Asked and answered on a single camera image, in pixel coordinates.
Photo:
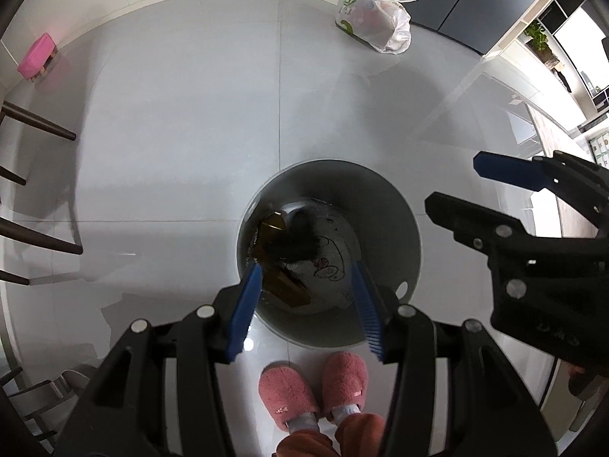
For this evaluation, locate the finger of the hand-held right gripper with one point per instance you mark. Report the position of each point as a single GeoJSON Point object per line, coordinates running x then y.
{"type": "Point", "coordinates": [504, 166]}
{"type": "Point", "coordinates": [471, 221]}

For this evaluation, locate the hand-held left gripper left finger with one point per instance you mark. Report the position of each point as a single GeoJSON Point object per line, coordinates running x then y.
{"type": "Point", "coordinates": [242, 319]}

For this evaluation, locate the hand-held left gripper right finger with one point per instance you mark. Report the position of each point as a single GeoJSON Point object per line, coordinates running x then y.
{"type": "Point", "coordinates": [368, 314]}

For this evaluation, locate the gold triangular box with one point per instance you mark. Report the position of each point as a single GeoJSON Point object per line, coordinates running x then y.
{"type": "Point", "coordinates": [288, 290]}
{"type": "Point", "coordinates": [272, 228]}

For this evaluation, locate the grey trash bin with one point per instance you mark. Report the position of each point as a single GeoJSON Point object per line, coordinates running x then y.
{"type": "Point", "coordinates": [380, 219]}

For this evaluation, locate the black plastic bag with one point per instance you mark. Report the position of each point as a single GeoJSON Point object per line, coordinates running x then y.
{"type": "Point", "coordinates": [299, 238]}

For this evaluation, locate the person's right forearm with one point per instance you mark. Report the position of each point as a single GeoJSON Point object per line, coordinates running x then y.
{"type": "Point", "coordinates": [583, 383]}

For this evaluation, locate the pink fluffy slipper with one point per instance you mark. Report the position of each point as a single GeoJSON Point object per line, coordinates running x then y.
{"type": "Point", "coordinates": [345, 376]}
{"type": "Point", "coordinates": [285, 390]}

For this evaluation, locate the white cartoon print sheet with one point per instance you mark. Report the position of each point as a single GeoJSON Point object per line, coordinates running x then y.
{"type": "Point", "coordinates": [333, 257]}

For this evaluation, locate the green printed carton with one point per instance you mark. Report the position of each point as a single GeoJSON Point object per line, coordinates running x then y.
{"type": "Point", "coordinates": [600, 150]}

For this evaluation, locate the green potted plant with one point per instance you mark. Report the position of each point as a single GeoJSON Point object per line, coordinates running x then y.
{"type": "Point", "coordinates": [540, 35]}

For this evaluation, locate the dark cabinet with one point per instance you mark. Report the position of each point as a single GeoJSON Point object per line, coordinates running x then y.
{"type": "Point", "coordinates": [476, 4]}

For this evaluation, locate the white green shopping bag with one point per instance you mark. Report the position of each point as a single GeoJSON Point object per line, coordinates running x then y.
{"type": "Point", "coordinates": [380, 24]}

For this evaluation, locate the dark chair leg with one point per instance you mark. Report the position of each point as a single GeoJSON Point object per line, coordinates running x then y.
{"type": "Point", "coordinates": [43, 123]}
{"type": "Point", "coordinates": [12, 176]}
{"type": "Point", "coordinates": [14, 278]}
{"type": "Point", "coordinates": [43, 238]}

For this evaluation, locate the pink stool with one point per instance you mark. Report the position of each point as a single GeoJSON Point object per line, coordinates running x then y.
{"type": "Point", "coordinates": [35, 57]}

